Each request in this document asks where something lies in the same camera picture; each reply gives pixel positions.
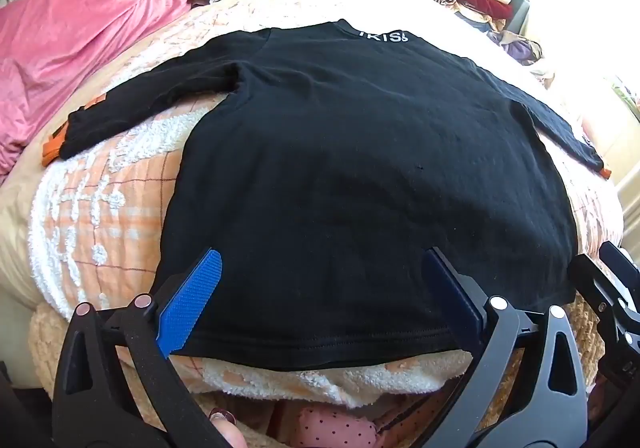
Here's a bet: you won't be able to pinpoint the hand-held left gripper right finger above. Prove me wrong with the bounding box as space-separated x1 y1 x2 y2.
421 246 590 448

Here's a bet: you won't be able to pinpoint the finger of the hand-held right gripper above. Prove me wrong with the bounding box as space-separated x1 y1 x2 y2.
600 241 640 296
567 253 630 326

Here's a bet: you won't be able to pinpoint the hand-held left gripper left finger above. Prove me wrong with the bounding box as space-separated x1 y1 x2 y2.
51 248 236 448

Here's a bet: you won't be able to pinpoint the black long-sleeve shirt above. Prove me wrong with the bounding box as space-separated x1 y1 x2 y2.
59 18 612 373

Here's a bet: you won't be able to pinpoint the bag of clothes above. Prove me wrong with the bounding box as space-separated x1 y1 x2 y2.
487 28 543 66

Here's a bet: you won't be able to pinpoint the person's left hand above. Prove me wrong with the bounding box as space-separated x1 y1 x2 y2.
209 407 246 448

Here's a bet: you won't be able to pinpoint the pink dotted pants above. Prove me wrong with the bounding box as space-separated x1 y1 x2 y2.
270 403 381 448

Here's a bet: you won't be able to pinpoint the dark nightstand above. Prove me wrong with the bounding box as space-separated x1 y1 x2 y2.
505 0 531 34

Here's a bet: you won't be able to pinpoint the pink duvet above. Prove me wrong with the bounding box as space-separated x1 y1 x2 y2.
0 0 201 179

